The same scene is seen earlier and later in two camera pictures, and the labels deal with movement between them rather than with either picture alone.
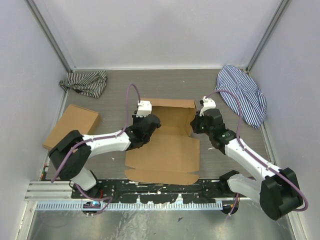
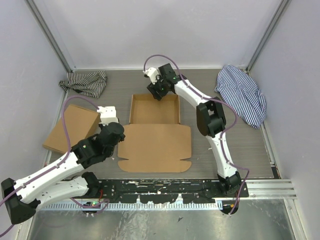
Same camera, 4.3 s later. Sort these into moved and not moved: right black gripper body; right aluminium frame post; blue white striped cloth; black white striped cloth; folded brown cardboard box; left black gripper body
Moved: left black gripper body; right black gripper body
Not moved: blue white striped cloth; folded brown cardboard box; right aluminium frame post; black white striped cloth
